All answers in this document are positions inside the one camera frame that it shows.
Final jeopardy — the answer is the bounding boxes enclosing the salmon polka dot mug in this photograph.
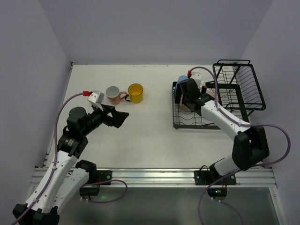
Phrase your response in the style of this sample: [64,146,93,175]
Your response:
[105,86,127,105]

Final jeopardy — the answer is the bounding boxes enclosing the yellow ceramic mug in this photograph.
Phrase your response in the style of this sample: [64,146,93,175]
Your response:
[125,83,143,104]

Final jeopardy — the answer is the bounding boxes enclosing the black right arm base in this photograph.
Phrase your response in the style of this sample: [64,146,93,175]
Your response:
[194,165,237,200]

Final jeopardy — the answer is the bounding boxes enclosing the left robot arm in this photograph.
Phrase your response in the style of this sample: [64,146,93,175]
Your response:
[13,105,129,225]

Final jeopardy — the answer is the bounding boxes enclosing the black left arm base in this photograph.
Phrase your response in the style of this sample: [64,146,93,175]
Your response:
[75,160,113,200]

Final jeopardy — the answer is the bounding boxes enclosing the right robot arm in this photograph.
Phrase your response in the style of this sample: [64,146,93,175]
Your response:
[174,78,270,179]

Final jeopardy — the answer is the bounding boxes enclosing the black two-tier dish rack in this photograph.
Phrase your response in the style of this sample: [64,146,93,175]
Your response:
[172,60,266,129]

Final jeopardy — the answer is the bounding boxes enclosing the light blue plastic cup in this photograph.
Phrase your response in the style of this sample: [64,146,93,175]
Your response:
[173,75,188,94]

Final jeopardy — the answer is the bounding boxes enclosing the pink smiley face mug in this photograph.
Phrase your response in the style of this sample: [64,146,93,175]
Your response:
[179,103,190,112]

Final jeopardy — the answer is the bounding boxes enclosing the white ceramic cup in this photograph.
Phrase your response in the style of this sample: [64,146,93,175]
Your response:
[196,79,205,91]

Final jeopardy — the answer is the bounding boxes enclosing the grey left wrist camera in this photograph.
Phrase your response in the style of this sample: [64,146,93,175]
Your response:
[82,90,105,110]

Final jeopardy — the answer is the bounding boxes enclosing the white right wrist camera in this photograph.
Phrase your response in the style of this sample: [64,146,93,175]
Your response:
[187,70,202,81]

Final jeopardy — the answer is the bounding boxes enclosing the aluminium mounting rail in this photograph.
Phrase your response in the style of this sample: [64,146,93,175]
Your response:
[97,168,277,188]

